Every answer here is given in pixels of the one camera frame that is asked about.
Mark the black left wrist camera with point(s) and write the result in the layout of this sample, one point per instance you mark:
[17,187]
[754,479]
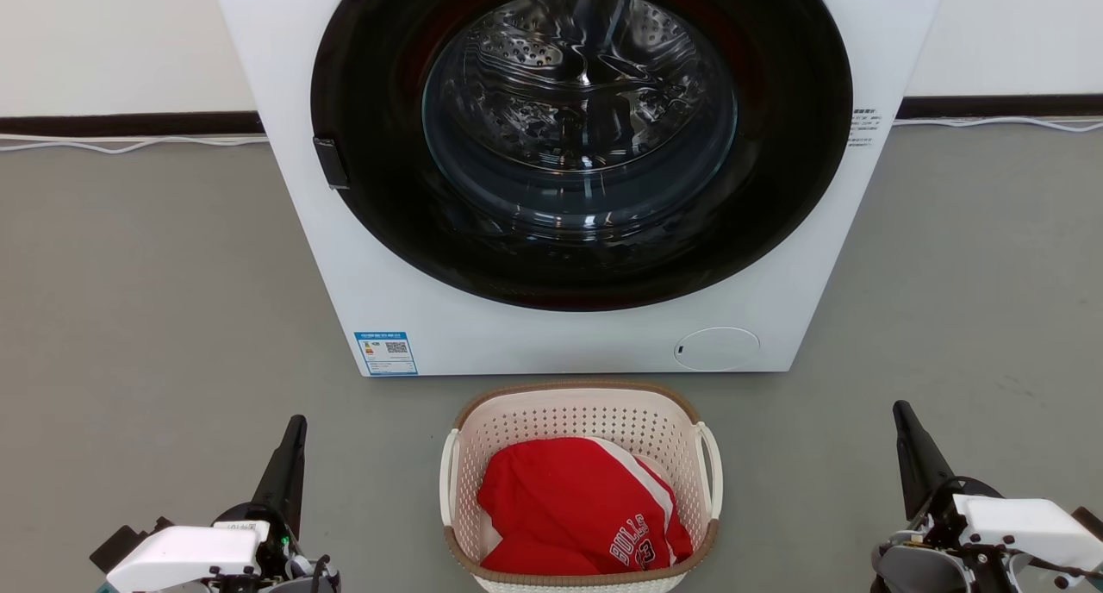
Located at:
[121,546]

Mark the red Bulls jersey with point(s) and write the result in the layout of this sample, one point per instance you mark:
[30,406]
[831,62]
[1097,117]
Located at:
[560,498]

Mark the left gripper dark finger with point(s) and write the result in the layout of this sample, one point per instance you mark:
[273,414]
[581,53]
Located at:
[284,472]

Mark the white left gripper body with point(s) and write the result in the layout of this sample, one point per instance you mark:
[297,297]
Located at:
[185,554]

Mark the white perforated laundry basket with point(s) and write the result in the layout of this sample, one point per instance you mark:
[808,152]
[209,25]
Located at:
[586,414]

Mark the small text sticker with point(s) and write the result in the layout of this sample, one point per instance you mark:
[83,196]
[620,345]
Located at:
[864,127]

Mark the steel washer drum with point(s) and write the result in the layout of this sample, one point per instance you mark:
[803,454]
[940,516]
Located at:
[577,84]

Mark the blue energy label sticker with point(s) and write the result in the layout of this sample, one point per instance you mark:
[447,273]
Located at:
[386,353]

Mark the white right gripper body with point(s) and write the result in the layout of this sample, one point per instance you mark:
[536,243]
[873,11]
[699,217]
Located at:
[1017,524]

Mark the dark baseboard strip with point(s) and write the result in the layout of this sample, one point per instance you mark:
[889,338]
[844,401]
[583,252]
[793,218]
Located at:
[1000,107]
[129,124]

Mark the black round washer door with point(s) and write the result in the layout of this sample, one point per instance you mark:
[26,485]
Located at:
[379,196]

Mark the round white filter cover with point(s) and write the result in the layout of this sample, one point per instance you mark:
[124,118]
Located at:
[717,349]

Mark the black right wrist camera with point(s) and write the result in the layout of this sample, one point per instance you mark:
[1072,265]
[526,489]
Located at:
[1089,522]

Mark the white front-load washing machine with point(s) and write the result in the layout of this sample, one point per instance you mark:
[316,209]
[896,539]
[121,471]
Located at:
[551,339]

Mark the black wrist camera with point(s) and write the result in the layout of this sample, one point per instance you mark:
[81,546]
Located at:
[1089,522]
[121,546]

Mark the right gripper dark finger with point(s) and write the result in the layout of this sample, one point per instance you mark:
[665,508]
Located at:
[920,464]

